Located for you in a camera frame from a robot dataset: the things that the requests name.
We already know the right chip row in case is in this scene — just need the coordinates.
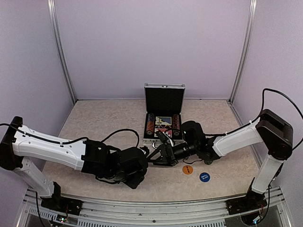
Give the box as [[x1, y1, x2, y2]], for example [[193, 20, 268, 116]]
[[172, 114, 180, 136]]

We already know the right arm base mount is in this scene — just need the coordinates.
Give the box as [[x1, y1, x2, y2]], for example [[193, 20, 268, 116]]
[[226, 197, 250, 215]]

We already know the aluminium poker set case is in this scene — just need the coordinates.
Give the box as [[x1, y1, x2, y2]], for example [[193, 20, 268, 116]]
[[143, 83, 185, 145]]

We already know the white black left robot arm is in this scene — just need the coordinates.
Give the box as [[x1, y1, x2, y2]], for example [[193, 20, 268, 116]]
[[0, 116, 148, 210]]

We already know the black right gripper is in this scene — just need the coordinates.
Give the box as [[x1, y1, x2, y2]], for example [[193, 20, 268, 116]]
[[148, 142, 198, 167]]

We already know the right aluminium frame post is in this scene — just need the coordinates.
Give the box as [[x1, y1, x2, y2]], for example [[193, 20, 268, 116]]
[[229, 0, 257, 105]]

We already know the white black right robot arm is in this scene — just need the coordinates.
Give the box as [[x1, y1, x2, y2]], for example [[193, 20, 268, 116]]
[[148, 107, 302, 213]]

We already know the blue playing card deck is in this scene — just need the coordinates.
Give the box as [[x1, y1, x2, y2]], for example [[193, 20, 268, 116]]
[[155, 116, 172, 125]]

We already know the aluminium frame post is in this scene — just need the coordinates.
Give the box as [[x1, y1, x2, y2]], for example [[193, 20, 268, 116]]
[[47, 0, 77, 104], [229, 0, 257, 105]]

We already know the red poker chip stack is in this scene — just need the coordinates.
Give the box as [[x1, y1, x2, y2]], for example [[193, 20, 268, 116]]
[[139, 146, 150, 156]]

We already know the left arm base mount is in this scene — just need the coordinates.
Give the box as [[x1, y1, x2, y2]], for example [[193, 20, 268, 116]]
[[41, 196, 83, 216]]

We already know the blue small blind button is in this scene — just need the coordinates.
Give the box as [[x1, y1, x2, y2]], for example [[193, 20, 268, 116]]
[[199, 172, 211, 183]]

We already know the front aluminium rail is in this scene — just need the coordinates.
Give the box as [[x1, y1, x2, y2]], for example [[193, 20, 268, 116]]
[[15, 188, 293, 227]]

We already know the left aluminium frame post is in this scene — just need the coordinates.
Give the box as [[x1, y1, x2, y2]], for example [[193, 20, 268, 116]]
[[47, 0, 77, 104]]

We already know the orange big blind button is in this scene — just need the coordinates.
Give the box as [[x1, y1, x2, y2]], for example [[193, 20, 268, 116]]
[[182, 165, 194, 175]]

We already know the red playing card deck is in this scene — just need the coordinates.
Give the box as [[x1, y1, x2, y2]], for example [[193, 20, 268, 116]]
[[164, 130, 172, 138]]

